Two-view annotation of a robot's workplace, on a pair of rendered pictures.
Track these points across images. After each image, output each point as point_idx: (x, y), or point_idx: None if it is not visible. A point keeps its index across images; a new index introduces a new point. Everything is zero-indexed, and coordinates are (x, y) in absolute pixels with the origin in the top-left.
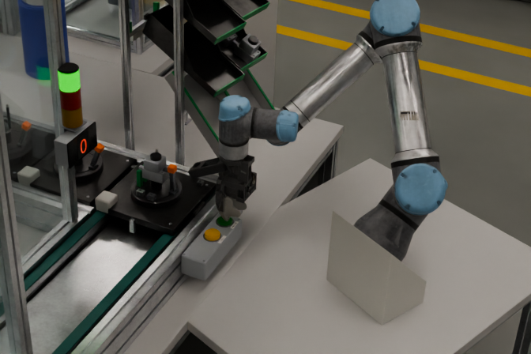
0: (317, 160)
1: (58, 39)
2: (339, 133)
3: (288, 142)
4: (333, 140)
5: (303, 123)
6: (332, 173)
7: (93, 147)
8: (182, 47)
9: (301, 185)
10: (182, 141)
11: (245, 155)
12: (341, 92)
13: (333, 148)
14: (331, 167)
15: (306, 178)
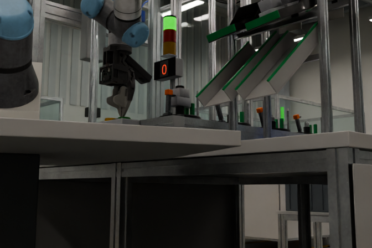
0: (254, 141)
1: (172, 1)
2: (330, 136)
3: (122, 37)
4: (309, 138)
5: (114, 11)
6: (334, 221)
7: (171, 75)
8: (230, 9)
9: (214, 154)
10: (229, 102)
11: (109, 42)
12: None
13: (329, 165)
14: (328, 203)
15: (227, 153)
